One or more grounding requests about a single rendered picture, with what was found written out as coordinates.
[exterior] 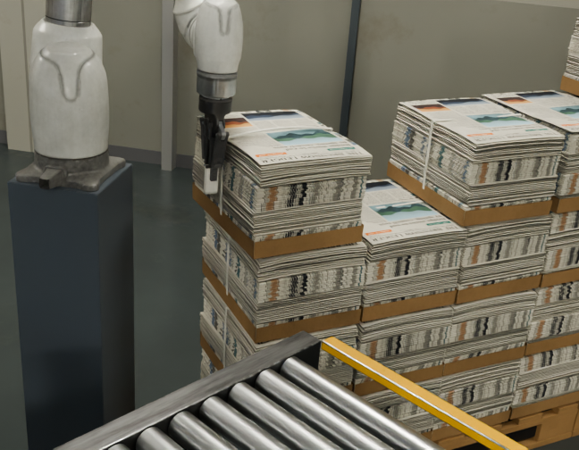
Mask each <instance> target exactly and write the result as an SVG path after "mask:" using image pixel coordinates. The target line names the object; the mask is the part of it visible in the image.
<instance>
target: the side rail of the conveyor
mask: <svg viewBox="0 0 579 450"><path fill-rule="evenodd" d="M320 348H321V340H320V339H318V338H316V337H314V336H312V335H310V334H309V333H307V332H305V331H304V330H302V331H300V332H299V333H297V334H295V335H293V336H291V337H287V338H285V339H283V340H282V341H280V342H278V343H276V344H274V345H272V346H268V347H267V348H265V349H263V350H261V351H259V352H257V353H255V354H252V355H250V356H248V357H246V358H244V359H242V360H240V361H238V362H235V363H233V364H231V365H229V366H227V367H225V368H223V369H221V370H219V371H216V372H214V373H212V374H210V375H208V376H206V377H204V378H202V379H199V380H197V381H195V382H193V383H191V384H189V385H187V386H186V387H182V388H180V389H178V390H176V391H174V392H172V393H170V394H169V395H167V396H163V397H161V398H159V399H157V400H155V401H154V402H152V403H150V404H146V405H144V406H142V407H140V408H138V409H137V410H135V411H133V412H129V413H127V414H125V415H123V416H122V417H120V418H118V419H116V420H114V421H110V422H108V423H106V424H105V425H103V426H101V427H99V428H97V429H93V430H91V431H90V432H88V433H86V434H84V435H82V436H80V437H77V438H74V439H73V440H71V441H69V442H67V443H65V444H63V445H61V446H58V447H56V448H54V449H52V450H108V449H109V448H110V447H112V446H114V445H117V444H124V445H126V446H127V447H128V448H129V449H130V450H136V443H137V440H138V437H139V436H140V434H141V433H142V432H143V431H144V430H146V429H148V428H151V427H157V428H159V429H160V430H161V431H162V432H163V433H164V434H166V435H167V436H168V437H169V438H171V439H172V440H173V441H174V442H176V443H177V444H178V445H179V446H181V447H182V448H183V449H184V450H187V449H186V448H184V447H183V446H182V445H180V444H179V443H178V442H177V441H176V440H174V439H173V438H172V437H171V436H170V435H169V433H168V428H169V425H170V422H171V420H172V418H173V417H174V416H175V415H176V414H178V413H180V412H183V411H188V412H190V413H192V414H193V415H194V416H195V417H197V418H198V419H199V416H198V415H199V410H200V407H201V406H202V404H203V403H204V401H205V400H206V399H208V398H209V397H211V396H218V397H220V398H221V399H222V400H223V401H224V402H226V403H228V395H229V393H230V391H231V390H232V388H233V387H234V386H235V385H237V384H238V383H240V382H246V383H247V384H249V386H251V387H252V388H255V383H256V379H257V377H258V376H259V374H260V373H261V372H262V371H264V370H267V369H272V370H273V371H275V372H277V373H278V374H280V372H281V366H282V365H283V364H284V363H285V361H286V360H287V359H289V358H290V357H292V356H296V357H297V358H298V359H300V360H302V361H303V362H305V363H307V364H309V365H310V366H312V367H313V368H315V369H317V370H318V366H319V357H320Z"/></svg>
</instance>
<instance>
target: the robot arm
mask: <svg viewBox="0 0 579 450"><path fill-rule="evenodd" d="M92 3H93V0H46V17H44V18H42V19H41V20H40V21H39V22H38V23H37V24H36V25H35V26H34V28H33V31H32V41H31V51H30V61H29V65H30V68H29V113H30V122H31V130H32V136H33V140H34V162H33V163H32V164H31V165H30V166H28V167H27V168H25V169H23V170H20V171H17V172H16V173H15V178H16V180H17V181H19V182H35V183H39V186H40V188H42V189H51V188H55V187H58V186H60V187H67V188H77V189H81V190H84V191H88V192H93V191H97V190H98V189H99V186H100V185H101V184H102V183H103V182H104V181H106V180H107V179H108V178H109V177H110V176H112V175H113V174H114V173H115V172H116V171H118V170H119V169H121V168H123V167H125V166H126V161H125V159H123V158H121V157H114V156H109V153H108V134H109V95H108V85H107V77H106V72H105V68H104V66H103V39H102V34H101V33H100V31H99V30H98V28H97V27H96V25H95V24H94V23H92V22H91V17H92ZM172 12H173V14H174V17H175V20H176V21H177V24H178V28H179V31H180V33H181V34H182V36H183V37H184V39H185V40H186V42H187V43H188V44H189V46H190V47H191V48H192V49H193V53H194V55H195V56H196V59H197V92H198V93H199V101H198V110H199V111H200V112H202V113H204V114H205V117H200V119H199V120H200V126H201V146H202V159H205V177H204V193H205V194H206V195H208V194H217V189H218V174H219V168H222V166H223V160H224V155H225V150H226V145H227V140H228V137H229V135H230V134H229V131H226V132H225V130H224V129H225V119H224V116H225V115H226V114H229V113H231V108H232V96H234V95H235V94H236V86H237V76H238V66H239V61H240V58H241V53H242V45H243V20H242V15H241V10H240V8H239V4H238V3H237V2H236V1H235V0H175V6H174V8H173V10H172Z"/></svg>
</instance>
